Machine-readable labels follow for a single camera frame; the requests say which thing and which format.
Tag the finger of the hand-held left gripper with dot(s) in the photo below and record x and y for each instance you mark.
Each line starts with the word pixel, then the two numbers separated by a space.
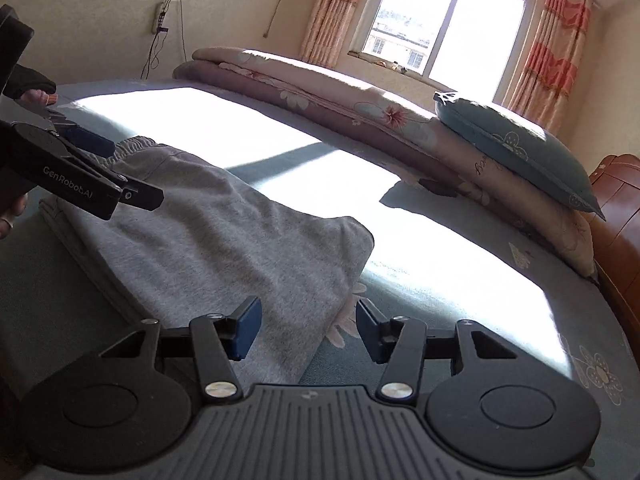
pixel 90 141
pixel 145 199

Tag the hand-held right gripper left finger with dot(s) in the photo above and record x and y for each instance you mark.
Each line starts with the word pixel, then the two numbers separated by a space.
pixel 248 327

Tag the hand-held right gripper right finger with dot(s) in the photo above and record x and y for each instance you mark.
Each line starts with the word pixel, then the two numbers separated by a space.
pixel 367 335

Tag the another person's forearm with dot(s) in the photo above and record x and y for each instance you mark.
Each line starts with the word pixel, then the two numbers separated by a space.
pixel 30 79

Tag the person's left hand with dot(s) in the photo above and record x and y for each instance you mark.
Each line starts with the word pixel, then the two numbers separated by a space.
pixel 10 217

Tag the pink floral folded quilt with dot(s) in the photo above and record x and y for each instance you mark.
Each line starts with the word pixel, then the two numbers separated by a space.
pixel 325 90

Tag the blue floral pillow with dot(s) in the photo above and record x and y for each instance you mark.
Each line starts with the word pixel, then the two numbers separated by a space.
pixel 515 145

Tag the pink striped curtain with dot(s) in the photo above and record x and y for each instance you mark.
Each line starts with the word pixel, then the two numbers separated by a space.
pixel 555 50
pixel 335 10

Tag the wooden headboard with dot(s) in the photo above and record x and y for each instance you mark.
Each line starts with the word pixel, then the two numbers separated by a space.
pixel 620 220

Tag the window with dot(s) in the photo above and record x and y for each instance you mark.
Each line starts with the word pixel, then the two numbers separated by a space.
pixel 450 20

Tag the white wall power strip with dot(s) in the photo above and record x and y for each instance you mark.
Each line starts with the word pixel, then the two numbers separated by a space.
pixel 160 19

